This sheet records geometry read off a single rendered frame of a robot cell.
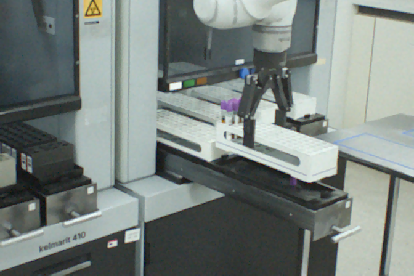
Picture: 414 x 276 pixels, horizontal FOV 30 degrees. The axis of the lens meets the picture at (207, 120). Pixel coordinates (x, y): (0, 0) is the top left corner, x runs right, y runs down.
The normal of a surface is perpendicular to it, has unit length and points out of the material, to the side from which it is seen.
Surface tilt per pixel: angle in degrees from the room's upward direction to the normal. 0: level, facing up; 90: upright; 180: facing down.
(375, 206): 0
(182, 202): 90
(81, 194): 90
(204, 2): 93
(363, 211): 0
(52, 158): 90
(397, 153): 0
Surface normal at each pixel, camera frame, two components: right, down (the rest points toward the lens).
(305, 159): -0.72, 0.17
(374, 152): 0.04, -0.96
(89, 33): 0.69, 0.24
